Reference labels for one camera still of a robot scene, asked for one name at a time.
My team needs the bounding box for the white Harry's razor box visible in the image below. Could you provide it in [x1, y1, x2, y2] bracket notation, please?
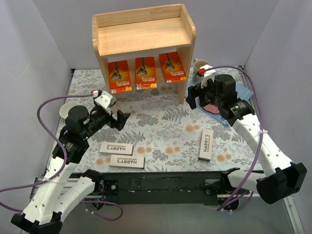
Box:
[199, 129, 214, 161]
[110, 155, 145, 169]
[99, 142, 134, 156]

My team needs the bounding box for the orange Gillette razor box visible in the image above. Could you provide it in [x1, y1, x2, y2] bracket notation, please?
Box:
[158, 51, 186, 83]
[135, 57, 157, 90]
[108, 60, 132, 94]

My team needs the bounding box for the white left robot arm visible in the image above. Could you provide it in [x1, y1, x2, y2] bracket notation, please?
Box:
[11, 105, 130, 234]

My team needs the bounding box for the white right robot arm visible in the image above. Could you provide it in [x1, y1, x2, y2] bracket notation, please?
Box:
[186, 75, 307, 204]

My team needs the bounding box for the wooden two-tier shelf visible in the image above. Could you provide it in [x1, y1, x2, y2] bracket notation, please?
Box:
[92, 4, 196, 90]

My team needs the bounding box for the pink dotted plate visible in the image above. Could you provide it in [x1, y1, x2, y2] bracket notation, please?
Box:
[203, 104, 219, 114]

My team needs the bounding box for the blue checkered cloth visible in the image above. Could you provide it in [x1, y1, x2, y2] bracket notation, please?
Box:
[195, 82, 254, 126]

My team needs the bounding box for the cream patterned mug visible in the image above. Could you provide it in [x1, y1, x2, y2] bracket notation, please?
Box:
[192, 58, 210, 84]

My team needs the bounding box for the white red floral cup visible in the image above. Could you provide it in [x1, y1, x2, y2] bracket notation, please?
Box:
[59, 102, 78, 119]

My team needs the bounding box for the floral table mat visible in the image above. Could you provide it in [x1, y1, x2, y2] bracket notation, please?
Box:
[75, 83, 254, 173]

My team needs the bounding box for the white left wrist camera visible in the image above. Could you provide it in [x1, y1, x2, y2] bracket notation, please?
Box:
[92, 90, 116, 109]

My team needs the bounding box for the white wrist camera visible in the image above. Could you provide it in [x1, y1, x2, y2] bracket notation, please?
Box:
[92, 90, 116, 109]
[198, 68, 215, 89]

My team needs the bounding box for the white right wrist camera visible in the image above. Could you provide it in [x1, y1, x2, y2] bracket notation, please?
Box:
[198, 68, 215, 89]

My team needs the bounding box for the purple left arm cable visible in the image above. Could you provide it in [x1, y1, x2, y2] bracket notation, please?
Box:
[0, 94, 123, 222]

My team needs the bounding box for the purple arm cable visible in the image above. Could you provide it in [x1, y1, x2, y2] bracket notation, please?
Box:
[204, 65, 266, 213]
[0, 94, 123, 222]

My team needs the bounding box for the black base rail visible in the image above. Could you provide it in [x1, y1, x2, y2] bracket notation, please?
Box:
[42, 168, 278, 207]

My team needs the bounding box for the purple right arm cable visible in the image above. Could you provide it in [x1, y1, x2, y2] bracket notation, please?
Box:
[204, 65, 266, 213]

